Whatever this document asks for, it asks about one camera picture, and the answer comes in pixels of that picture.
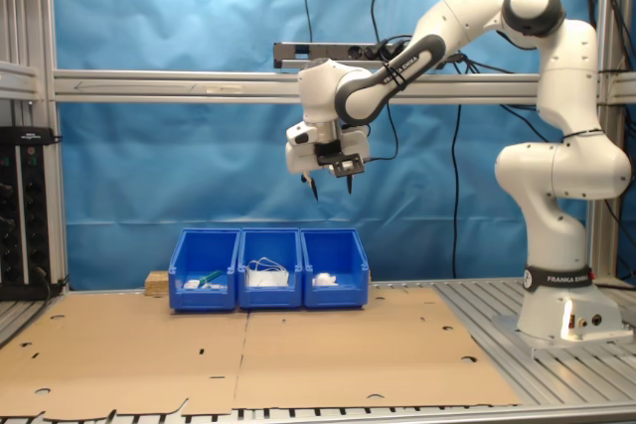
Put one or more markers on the blue bin with masks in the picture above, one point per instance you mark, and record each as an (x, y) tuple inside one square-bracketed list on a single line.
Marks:
[(268, 297)]

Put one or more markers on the white printed long packet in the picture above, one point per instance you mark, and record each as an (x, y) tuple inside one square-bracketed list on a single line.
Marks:
[(191, 285)]

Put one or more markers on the brown cardboard sheet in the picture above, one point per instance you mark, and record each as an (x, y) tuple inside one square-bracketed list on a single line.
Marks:
[(124, 354), (372, 354)]

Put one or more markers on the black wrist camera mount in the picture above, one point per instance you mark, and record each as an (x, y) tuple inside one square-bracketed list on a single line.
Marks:
[(348, 166)]

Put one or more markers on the chipboard wooden block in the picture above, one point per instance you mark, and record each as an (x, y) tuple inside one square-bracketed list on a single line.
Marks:
[(156, 285)]

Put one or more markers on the aluminium frame post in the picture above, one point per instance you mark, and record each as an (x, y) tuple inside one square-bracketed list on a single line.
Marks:
[(42, 22), (603, 245)]

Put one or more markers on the short aluminium beam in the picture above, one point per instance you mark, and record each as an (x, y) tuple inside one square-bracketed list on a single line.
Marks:
[(20, 79)]

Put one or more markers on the horizontal aluminium beam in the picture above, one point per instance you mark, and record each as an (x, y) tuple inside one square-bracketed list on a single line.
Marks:
[(149, 86)]

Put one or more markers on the blue bin with cotton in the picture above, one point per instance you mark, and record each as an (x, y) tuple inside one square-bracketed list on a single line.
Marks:
[(333, 297)]

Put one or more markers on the cotton packet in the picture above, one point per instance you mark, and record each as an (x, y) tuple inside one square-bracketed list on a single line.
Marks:
[(325, 279)]

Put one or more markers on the grey power strip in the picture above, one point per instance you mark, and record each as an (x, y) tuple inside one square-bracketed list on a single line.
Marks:
[(288, 51)]

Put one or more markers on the black equipment rack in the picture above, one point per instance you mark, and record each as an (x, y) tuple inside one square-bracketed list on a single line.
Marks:
[(25, 220)]

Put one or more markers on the stack of white face masks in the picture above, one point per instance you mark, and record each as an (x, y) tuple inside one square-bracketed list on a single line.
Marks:
[(266, 280)]

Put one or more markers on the blue bin with syringes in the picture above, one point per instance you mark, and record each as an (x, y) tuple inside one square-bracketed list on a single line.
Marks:
[(204, 300)]

